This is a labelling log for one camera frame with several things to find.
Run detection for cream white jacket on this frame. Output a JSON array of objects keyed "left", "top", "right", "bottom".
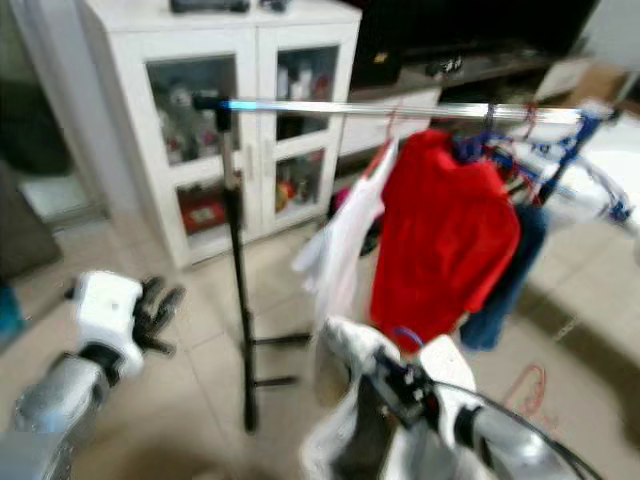
[{"left": 305, "top": 318, "right": 491, "bottom": 480}]

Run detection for white sports shirt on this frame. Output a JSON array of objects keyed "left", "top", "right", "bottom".
[{"left": 290, "top": 140, "right": 401, "bottom": 331}]

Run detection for dark blue plastic hanger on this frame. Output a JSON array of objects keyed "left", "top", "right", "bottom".
[{"left": 535, "top": 110, "right": 623, "bottom": 221}]

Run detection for black and chrome clothes rack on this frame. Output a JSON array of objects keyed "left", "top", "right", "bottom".
[{"left": 195, "top": 95, "right": 616, "bottom": 433}]

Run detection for plain red shirt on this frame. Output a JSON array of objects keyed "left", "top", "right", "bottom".
[{"left": 368, "top": 128, "right": 523, "bottom": 353}]

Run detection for blue jeans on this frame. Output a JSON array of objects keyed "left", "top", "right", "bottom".
[{"left": 460, "top": 200, "right": 549, "bottom": 351}]

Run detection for pink round object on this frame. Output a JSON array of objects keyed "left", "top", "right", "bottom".
[{"left": 327, "top": 188, "right": 351, "bottom": 218}]

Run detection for white glass door cabinet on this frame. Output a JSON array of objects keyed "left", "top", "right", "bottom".
[{"left": 80, "top": 0, "right": 361, "bottom": 269}]

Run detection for white tv stand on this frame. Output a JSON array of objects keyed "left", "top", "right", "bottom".
[{"left": 335, "top": 55, "right": 640, "bottom": 151}]

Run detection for white garment blue trim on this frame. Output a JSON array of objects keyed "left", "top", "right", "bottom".
[{"left": 490, "top": 100, "right": 640, "bottom": 236}]

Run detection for black television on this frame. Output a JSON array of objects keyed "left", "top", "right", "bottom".
[{"left": 350, "top": 0, "right": 601, "bottom": 86}]

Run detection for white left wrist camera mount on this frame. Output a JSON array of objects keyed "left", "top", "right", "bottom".
[{"left": 72, "top": 270, "right": 146, "bottom": 351}]

